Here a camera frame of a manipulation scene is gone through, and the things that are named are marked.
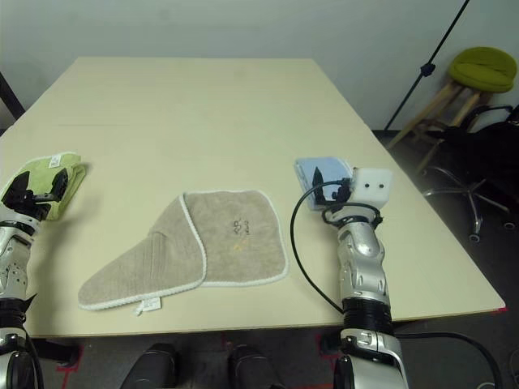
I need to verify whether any green stool cushion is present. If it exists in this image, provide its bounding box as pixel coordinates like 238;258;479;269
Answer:
448;46;519;93

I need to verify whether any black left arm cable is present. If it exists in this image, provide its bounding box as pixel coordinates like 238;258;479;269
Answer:
22;331;45;389

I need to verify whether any green folded towel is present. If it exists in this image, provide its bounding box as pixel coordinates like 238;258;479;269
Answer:
0;152;88;222

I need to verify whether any black table foot bar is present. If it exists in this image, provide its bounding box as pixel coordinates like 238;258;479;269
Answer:
30;338;80;365

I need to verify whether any robot left leg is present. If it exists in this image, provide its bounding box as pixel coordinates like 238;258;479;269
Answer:
121;343;182;389

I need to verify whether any black office chair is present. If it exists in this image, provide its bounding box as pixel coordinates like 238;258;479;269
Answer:
421;104;519;244

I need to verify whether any black stand pole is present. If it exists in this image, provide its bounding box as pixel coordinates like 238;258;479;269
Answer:
384;0;474;131

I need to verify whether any blue folded towel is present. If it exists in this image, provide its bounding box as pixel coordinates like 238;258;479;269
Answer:
294;156;354;212

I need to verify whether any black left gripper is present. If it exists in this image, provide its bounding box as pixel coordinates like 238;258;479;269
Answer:
2;168;69;222

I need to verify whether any wooden stool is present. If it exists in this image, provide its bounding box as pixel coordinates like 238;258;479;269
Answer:
387;79;494;171

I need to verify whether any beige towel with white trim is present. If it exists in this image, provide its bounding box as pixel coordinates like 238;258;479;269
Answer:
77;188;290;317

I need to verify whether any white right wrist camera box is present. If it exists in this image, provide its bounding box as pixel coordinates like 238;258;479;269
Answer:
350;166;394;208

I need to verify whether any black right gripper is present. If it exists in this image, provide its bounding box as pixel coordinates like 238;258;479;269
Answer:
312;165;354;206

